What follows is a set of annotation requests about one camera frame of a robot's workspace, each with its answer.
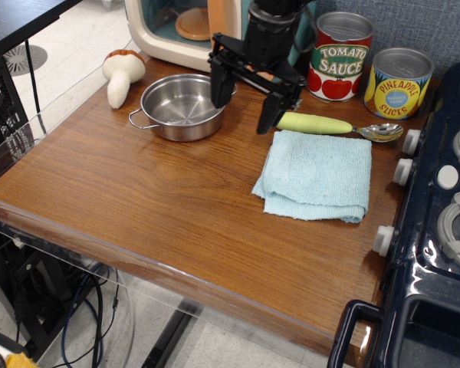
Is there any black desk at left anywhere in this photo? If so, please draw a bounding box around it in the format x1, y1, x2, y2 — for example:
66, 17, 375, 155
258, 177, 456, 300
0, 0, 84, 154

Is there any white stove knob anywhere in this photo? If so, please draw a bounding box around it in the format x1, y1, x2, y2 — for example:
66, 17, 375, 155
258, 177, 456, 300
402, 129, 422, 156
393, 159, 413, 186
373, 225, 395, 257

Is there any white stove knob lower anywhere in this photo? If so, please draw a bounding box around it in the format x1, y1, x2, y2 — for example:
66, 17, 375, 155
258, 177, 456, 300
373, 225, 395, 257

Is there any clear acrylic barrier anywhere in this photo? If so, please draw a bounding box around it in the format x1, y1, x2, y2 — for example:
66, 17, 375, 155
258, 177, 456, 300
0, 58, 192, 311

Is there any tomato sauce can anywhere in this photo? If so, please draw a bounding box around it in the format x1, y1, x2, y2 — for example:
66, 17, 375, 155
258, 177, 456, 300
307, 11, 374, 101

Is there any pineapple slices can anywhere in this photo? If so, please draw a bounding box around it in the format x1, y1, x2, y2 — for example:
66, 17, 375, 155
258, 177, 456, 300
363, 48, 435, 120

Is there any white stove knob middle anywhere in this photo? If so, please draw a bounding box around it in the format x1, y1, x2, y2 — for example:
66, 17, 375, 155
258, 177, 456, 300
393, 159, 413, 186

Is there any silver metal pot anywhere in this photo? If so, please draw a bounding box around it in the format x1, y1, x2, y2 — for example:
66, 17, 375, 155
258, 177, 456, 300
129, 74, 224, 143

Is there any teal toy microwave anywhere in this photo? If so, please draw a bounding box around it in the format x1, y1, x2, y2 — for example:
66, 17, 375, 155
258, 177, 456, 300
123, 0, 317, 86

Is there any plush white mushroom toy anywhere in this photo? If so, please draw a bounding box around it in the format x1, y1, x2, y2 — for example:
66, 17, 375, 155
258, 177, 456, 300
102, 49, 146, 110

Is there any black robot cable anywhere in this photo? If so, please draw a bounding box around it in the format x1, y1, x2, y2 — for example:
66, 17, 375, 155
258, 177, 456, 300
293, 0, 317, 54

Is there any dark blue toy stove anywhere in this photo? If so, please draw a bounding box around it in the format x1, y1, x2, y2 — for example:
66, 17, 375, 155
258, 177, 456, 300
328, 63, 460, 367

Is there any light blue towel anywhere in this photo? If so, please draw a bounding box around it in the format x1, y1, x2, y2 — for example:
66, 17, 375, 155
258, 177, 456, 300
252, 130, 372, 223

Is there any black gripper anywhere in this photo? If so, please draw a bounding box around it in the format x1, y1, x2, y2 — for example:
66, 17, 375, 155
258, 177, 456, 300
209, 1, 307, 134

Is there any blue floor cable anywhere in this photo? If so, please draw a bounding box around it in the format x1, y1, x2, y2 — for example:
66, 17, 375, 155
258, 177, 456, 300
61, 268, 120, 368

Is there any white stove knob upper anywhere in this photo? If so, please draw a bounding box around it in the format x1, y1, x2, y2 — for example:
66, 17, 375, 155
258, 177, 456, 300
402, 129, 422, 156

